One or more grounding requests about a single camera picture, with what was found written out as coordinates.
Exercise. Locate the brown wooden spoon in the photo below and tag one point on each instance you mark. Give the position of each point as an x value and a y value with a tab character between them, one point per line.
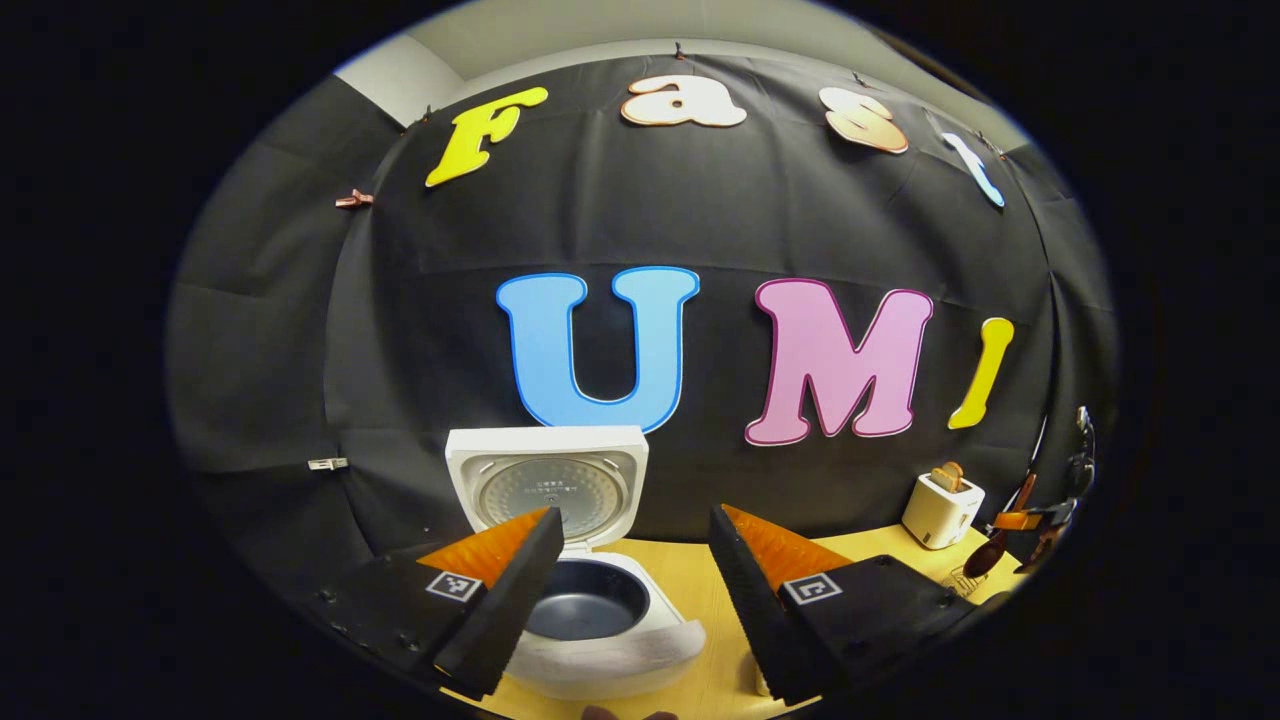
985	558

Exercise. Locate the white cloth clip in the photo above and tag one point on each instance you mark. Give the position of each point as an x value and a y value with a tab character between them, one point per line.
327	463

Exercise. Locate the black backdrop cloth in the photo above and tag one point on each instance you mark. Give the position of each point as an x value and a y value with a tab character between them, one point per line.
450	330

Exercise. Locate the white toaster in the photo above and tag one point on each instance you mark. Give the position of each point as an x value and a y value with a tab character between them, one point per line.
935	520

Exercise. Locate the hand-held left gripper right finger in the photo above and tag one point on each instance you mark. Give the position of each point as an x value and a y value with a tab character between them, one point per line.
755	610

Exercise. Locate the toasted bread slice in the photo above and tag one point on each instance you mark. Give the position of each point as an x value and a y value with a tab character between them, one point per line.
948	476

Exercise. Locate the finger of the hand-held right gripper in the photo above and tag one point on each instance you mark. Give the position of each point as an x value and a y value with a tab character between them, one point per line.
1015	520

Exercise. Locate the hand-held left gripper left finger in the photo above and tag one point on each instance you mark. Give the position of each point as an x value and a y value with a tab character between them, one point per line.
505	610

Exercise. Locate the copper cloth clip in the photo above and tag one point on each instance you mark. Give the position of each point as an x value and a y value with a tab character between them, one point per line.
353	199

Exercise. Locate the white rice cooker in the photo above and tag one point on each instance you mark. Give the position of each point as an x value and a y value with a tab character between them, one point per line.
610	650

